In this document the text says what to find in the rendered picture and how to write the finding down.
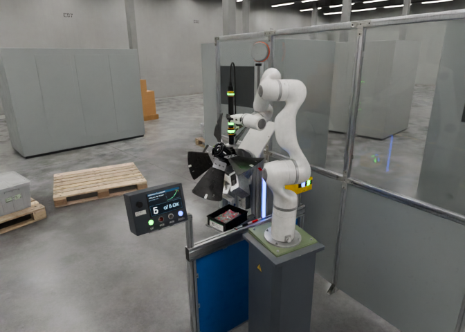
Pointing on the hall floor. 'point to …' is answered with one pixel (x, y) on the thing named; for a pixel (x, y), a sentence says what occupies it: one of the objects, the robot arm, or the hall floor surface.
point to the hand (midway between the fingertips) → (231, 116)
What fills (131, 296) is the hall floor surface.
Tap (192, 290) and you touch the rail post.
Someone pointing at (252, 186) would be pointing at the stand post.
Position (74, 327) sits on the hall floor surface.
